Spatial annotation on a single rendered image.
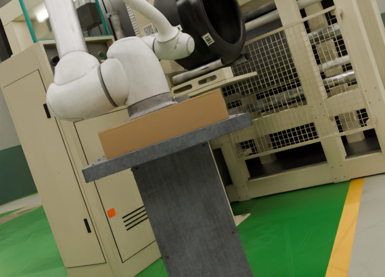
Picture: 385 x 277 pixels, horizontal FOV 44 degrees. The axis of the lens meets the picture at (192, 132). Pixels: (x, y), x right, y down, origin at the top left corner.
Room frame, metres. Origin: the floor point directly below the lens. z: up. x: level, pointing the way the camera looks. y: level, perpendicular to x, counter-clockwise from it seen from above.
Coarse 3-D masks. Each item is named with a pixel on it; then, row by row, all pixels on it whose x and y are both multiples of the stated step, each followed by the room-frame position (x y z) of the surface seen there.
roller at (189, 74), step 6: (216, 60) 2.50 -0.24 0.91; (222, 60) 2.48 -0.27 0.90; (204, 66) 2.54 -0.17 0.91; (210, 66) 2.52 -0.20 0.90; (216, 66) 2.51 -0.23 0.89; (186, 72) 2.61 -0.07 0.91; (192, 72) 2.59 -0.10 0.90; (198, 72) 2.57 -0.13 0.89; (204, 72) 2.56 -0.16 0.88; (174, 78) 2.66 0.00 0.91; (180, 78) 2.63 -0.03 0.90; (186, 78) 2.62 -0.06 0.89
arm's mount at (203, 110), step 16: (208, 96) 1.42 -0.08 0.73; (160, 112) 1.41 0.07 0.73; (176, 112) 1.41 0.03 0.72; (192, 112) 1.42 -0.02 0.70; (208, 112) 1.42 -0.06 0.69; (224, 112) 1.42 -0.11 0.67; (112, 128) 1.39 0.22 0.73; (128, 128) 1.39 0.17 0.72; (144, 128) 1.40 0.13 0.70; (160, 128) 1.40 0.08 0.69; (176, 128) 1.41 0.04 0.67; (192, 128) 1.41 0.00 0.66; (112, 144) 1.39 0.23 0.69; (128, 144) 1.39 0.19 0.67; (144, 144) 1.40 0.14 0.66
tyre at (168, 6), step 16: (160, 0) 2.51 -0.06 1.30; (176, 0) 2.44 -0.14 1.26; (192, 0) 2.41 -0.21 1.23; (208, 0) 2.89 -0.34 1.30; (224, 0) 2.86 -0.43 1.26; (176, 16) 2.44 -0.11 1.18; (192, 16) 2.40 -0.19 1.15; (208, 16) 2.94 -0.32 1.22; (224, 16) 2.89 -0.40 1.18; (240, 16) 2.76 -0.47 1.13; (192, 32) 2.42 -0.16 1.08; (208, 32) 2.43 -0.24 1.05; (224, 32) 2.90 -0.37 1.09; (240, 32) 2.73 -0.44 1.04; (208, 48) 2.46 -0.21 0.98; (224, 48) 2.51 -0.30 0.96; (240, 48) 2.66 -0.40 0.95; (192, 64) 2.58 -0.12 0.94
